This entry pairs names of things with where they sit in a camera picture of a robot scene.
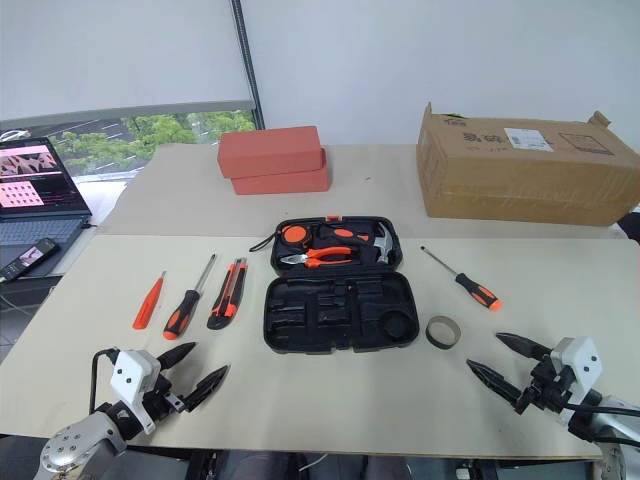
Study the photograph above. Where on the white side desk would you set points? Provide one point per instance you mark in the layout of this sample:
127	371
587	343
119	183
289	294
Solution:
102	200

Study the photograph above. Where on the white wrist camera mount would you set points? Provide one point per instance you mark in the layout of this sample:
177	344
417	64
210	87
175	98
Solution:
580	362
131	376

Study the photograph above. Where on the orange black tape measure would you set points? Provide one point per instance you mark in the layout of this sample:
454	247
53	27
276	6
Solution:
295	234

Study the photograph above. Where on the orange black utility knife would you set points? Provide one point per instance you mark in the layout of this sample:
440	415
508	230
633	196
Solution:
227	297

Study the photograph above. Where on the orange rectangular box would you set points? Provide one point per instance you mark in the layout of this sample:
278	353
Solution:
270	150
280	182

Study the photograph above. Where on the silver claw hammer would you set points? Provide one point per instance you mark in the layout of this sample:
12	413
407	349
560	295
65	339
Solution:
384	242

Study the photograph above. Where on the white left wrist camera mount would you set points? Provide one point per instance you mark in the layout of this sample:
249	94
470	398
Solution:
131	376

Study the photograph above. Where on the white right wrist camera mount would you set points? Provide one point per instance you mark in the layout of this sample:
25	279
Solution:
580	362

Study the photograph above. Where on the beige table cover sheet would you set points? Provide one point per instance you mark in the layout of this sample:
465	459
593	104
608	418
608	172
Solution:
310	400

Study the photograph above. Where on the thin shaft black orange screwdriver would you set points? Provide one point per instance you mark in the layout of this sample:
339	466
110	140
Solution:
475	291

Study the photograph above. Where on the open laptop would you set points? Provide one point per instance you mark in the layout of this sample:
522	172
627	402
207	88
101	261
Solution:
35	175

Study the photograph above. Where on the black tool case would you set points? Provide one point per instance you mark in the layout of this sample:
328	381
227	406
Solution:
305	290

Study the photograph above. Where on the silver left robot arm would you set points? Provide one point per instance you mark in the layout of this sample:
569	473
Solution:
75	445

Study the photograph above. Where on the orange test pen screwdriver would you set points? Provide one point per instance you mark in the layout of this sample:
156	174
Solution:
147	307

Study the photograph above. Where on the brown cardboard shipping box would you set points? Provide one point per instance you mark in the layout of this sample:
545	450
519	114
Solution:
525	185

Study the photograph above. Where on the grey blind bottom bar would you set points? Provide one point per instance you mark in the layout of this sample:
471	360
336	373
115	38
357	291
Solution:
125	112

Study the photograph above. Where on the thick shaft black orange screwdriver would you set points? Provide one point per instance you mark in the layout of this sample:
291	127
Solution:
181	312

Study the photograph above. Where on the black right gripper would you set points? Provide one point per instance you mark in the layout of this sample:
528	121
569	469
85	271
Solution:
549	387

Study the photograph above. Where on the black smartphone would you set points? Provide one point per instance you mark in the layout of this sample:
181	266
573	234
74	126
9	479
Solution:
27	259

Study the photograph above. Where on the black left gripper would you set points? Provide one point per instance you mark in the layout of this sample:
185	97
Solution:
157	395

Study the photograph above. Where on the grey tape roll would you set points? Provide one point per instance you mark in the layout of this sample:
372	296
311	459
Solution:
431	334

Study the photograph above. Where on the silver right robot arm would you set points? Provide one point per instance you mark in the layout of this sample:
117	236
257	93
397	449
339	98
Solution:
626	425

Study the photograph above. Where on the black window post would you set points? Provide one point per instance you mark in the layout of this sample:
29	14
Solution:
248	65

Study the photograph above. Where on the dark object at table edge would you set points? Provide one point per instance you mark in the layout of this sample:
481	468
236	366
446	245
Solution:
631	227

